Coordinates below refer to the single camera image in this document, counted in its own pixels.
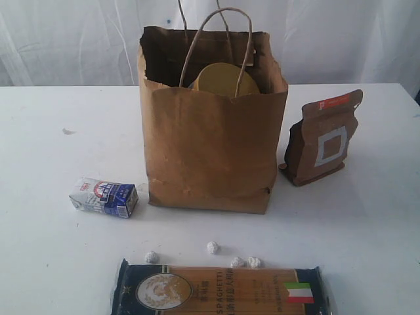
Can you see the brown paper bag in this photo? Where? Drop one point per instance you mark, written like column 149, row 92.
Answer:
column 203, row 150

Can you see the clear jar with gold lid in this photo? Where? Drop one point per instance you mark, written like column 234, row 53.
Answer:
column 221, row 79

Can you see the small blue milk carton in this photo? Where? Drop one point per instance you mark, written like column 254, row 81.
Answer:
column 101, row 196

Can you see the brown stand-up pouch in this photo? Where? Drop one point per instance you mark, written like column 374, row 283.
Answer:
column 318, row 143

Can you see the spaghetti package dark blue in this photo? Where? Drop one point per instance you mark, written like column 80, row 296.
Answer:
column 162, row 289

